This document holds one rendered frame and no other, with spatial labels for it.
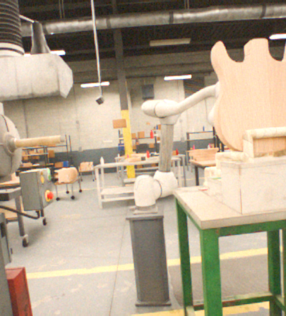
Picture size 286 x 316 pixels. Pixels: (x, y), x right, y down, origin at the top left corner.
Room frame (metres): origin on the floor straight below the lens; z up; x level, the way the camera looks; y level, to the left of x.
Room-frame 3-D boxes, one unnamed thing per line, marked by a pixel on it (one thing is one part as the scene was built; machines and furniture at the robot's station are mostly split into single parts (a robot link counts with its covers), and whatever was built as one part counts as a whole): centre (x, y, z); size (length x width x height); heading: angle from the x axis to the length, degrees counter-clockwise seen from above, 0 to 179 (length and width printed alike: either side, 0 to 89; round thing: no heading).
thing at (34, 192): (1.12, 0.65, 0.99); 0.24 x 0.21 x 0.26; 91
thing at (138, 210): (1.64, 0.04, 0.73); 0.22 x 0.18 x 0.06; 84
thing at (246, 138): (0.73, -0.36, 1.15); 0.03 x 0.03 x 0.09
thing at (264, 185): (0.78, -0.44, 1.02); 0.27 x 0.15 x 0.17; 95
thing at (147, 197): (1.64, 0.01, 0.87); 0.18 x 0.16 x 0.22; 127
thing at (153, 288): (1.64, 0.02, 0.35); 0.28 x 0.28 x 0.70; 84
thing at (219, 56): (0.77, -0.31, 1.48); 0.07 x 0.04 x 0.09; 94
